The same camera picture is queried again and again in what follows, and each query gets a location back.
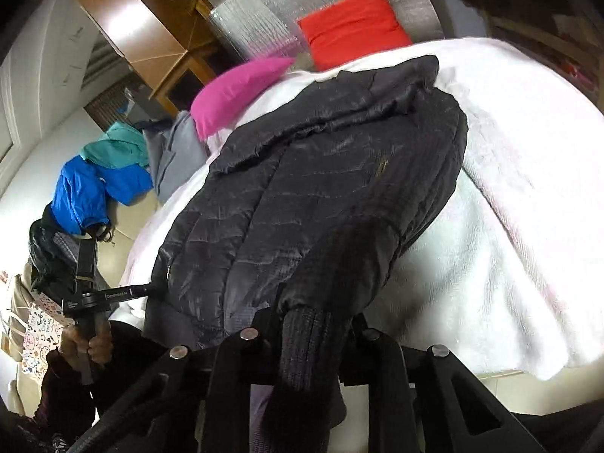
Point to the red pillow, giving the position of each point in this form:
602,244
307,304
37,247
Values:
354,28

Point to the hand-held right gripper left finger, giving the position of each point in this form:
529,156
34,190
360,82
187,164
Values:
236,363

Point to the person's left forearm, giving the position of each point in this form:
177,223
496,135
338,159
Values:
122,377

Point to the blue jacket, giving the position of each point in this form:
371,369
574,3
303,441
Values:
80,193

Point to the black shiny garment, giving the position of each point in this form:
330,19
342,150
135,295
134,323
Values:
47,250

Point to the black puffer jacket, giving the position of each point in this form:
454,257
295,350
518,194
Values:
306,174

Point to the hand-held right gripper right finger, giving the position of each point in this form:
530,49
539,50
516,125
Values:
377,368

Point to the teal garment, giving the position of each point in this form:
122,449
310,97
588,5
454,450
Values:
118,146

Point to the person's left hand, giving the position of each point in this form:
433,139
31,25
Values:
100,344

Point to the silver foil insulation board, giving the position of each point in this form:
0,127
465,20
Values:
264,23

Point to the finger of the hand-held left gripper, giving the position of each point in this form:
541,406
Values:
134,291

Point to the white fleece blanket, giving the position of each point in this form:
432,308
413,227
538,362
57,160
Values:
519,198

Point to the grey garment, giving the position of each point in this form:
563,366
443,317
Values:
174,160

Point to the patterned paper bag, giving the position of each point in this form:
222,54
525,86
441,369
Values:
33,330

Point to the pink pillow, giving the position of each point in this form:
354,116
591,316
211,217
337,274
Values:
236,94

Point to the wooden column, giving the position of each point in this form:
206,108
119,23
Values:
132,23

